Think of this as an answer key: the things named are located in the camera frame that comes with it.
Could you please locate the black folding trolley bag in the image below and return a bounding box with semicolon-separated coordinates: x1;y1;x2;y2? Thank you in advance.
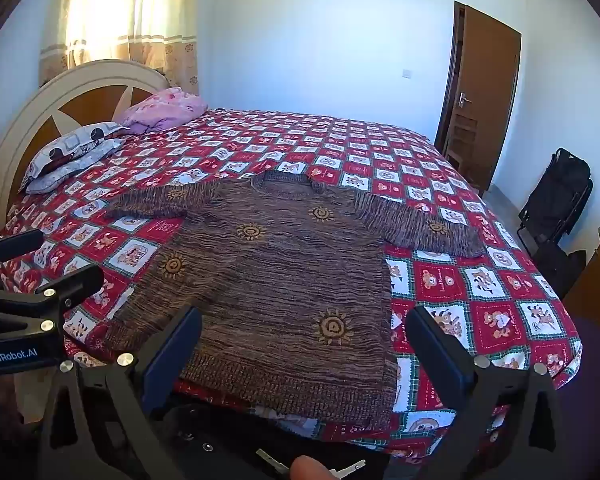
517;147;594;251

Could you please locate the brown knitted sweater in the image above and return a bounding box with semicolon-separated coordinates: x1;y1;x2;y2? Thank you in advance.
102;170;486;426

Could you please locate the metal key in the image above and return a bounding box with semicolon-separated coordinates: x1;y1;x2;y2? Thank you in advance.
256;449;292;472
330;459;367;479

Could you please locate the wooden cabinet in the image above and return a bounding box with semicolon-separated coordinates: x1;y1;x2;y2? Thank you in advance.
562;205;600;331

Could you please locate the red checkered printed bedspread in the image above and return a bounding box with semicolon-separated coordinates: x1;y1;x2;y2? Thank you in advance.
0;107;582;466

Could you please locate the cream and wood headboard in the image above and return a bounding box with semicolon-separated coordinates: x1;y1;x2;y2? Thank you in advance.
0;58;173;241

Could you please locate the pink pillow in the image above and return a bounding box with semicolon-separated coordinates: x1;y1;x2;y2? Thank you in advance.
115;86;209;136

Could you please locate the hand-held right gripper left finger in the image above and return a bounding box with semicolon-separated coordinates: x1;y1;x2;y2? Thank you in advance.
35;305;204;480

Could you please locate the brown wooden door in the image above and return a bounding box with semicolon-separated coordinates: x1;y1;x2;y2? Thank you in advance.
435;1;522;196

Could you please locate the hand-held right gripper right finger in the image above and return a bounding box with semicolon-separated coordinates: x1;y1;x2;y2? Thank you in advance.
404;306;566;480

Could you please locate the purple garment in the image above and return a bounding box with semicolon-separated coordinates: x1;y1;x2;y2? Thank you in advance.
550;317;600;480

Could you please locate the person's right hand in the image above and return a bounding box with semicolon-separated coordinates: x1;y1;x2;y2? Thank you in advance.
289;455;332;480

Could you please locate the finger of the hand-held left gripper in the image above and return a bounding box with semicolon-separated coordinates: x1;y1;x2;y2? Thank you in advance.
0;229;45;283
0;265;105;341

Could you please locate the grey cartoon print pillow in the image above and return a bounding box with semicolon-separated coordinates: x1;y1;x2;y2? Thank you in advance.
20;121;131;191
25;138;127;196

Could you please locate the beige patterned curtain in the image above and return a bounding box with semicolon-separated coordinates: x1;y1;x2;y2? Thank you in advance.
39;0;201;96

